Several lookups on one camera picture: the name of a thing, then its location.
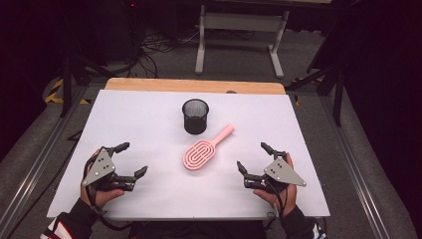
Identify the aluminium floor rail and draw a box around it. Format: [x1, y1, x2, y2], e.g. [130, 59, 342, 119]
[316, 95, 394, 239]
[0, 85, 89, 235]

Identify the pink hairbrush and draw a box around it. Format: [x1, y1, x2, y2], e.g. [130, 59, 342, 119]
[182, 123, 236, 171]

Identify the white metal desk frame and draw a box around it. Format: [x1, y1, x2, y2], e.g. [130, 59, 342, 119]
[194, 3, 291, 80]

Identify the white board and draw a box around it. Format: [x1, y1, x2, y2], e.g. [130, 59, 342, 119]
[46, 89, 331, 222]

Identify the yellow black hazard tape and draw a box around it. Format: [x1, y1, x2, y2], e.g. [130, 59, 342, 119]
[44, 78, 92, 106]

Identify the person's dark clothing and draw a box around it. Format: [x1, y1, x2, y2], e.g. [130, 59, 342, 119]
[128, 220, 268, 239]

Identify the black metal stand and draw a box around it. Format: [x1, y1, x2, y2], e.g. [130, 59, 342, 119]
[285, 58, 347, 127]
[59, 54, 115, 119]

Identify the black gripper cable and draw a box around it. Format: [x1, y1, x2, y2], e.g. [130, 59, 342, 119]
[84, 155, 133, 232]
[265, 182, 290, 230]

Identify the black mesh pen holder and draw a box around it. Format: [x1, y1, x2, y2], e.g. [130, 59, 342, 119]
[181, 99, 210, 135]

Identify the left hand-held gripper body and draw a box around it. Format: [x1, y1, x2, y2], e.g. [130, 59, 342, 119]
[82, 145, 137, 193]

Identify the person's right hand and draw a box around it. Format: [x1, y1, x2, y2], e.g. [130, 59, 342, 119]
[253, 152, 299, 217]

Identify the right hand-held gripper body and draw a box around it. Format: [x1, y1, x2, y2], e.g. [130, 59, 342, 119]
[243, 149, 308, 194]

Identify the person's left hand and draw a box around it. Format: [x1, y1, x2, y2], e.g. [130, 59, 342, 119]
[79, 148, 125, 209]

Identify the bundle of floor cables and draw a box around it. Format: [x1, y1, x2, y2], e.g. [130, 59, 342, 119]
[123, 28, 202, 80]

